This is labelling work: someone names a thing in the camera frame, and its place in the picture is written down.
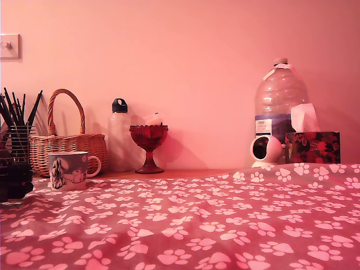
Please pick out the white candle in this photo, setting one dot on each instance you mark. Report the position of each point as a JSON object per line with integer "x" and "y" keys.
{"x": 153, "y": 118}

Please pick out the red glass goblet bowl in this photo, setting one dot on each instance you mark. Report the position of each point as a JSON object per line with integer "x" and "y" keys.
{"x": 148, "y": 137}

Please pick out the clear bottle with dark cap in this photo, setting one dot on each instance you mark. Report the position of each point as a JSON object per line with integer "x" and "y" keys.
{"x": 119, "y": 140}

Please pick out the paw print cloth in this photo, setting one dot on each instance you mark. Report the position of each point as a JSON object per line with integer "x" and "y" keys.
{"x": 180, "y": 219}

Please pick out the large clear water bottle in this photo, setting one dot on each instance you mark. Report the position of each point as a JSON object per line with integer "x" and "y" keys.
{"x": 278, "y": 92}

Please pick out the illustrated ceramic mug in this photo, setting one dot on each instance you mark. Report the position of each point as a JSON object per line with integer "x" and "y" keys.
{"x": 67, "y": 171}

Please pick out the white tissue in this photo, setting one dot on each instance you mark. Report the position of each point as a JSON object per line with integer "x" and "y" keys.
{"x": 305, "y": 116}

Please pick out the floral tissue box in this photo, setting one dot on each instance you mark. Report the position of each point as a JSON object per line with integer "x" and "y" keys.
{"x": 315, "y": 147}

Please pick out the black chopstick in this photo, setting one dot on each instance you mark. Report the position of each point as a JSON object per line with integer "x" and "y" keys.
{"x": 35, "y": 107}
{"x": 23, "y": 109}
{"x": 9, "y": 107}
{"x": 3, "y": 109}

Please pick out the small white round camera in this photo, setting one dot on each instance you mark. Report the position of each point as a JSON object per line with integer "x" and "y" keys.
{"x": 274, "y": 149}

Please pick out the wall switch plate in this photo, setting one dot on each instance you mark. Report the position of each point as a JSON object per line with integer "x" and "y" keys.
{"x": 9, "y": 46}

